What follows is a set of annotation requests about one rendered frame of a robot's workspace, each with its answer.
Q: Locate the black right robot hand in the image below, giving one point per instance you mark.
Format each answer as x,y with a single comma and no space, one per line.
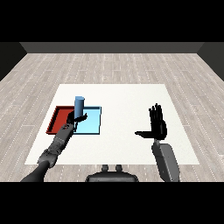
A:
158,125

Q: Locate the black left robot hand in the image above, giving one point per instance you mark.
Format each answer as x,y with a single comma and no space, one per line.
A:
71,117

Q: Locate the blue can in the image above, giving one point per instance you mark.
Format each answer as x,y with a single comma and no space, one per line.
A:
79,107

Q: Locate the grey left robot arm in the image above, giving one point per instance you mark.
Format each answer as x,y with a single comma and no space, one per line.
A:
55,145

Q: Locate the red shallow open box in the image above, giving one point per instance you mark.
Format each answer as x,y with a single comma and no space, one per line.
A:
59,120

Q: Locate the light blue shallow open box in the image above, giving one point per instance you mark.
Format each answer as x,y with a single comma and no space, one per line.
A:
89,120

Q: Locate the dark grey robot body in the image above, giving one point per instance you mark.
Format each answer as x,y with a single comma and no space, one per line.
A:
112,176

